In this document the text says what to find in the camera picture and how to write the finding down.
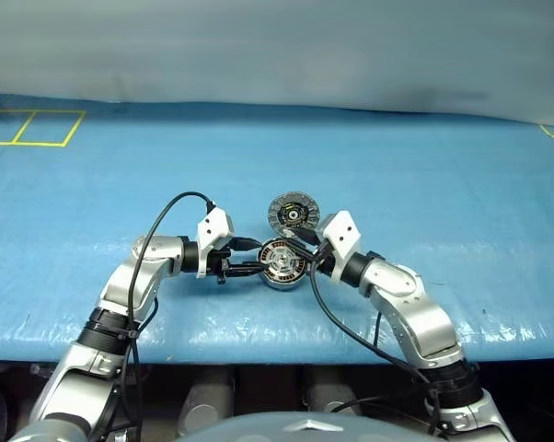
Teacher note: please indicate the grey rounded cylinder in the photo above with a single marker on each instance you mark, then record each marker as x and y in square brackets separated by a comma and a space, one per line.
[208, 400]
[332, 391]

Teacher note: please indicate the motor stator with copper windings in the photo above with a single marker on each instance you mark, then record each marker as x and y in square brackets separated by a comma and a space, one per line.
[281, 285]

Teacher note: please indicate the grey round motor end disc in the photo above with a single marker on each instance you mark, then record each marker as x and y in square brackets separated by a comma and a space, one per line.
[280, 214]

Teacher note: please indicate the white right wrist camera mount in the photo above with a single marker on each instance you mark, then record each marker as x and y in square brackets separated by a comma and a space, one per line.
[343, 235]

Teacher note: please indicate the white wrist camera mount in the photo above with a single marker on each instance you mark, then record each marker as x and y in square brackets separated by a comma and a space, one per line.
[343, 235]
[215, 230]

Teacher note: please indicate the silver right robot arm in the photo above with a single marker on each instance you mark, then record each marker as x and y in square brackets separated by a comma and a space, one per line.
[419, 313]

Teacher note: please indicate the yellow tape double square outline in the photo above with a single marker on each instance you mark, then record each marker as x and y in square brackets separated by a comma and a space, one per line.
[38, 144]

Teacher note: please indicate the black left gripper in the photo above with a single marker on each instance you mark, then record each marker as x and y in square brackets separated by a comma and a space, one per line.
[219, 267]

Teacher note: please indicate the pale plastic backdrop sheet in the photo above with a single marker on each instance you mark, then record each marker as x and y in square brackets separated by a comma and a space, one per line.
[277, 46]

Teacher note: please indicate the grey robot torso with logo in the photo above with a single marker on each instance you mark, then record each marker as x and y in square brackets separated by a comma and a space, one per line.
[304, 428]

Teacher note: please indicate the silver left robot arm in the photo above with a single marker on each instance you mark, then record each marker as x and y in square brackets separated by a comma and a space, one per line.
[120, 285]

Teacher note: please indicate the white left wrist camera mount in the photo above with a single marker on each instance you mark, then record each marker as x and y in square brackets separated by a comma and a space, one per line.
[215, 230]

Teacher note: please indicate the blue plastic table cover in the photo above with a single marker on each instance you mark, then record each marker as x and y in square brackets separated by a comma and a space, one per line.
[396, 193]

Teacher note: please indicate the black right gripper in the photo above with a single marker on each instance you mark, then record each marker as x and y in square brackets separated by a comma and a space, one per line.
[322, 259]

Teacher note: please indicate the black rotor with silver spokes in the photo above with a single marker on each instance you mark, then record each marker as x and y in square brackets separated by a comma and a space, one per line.
[281, 261]

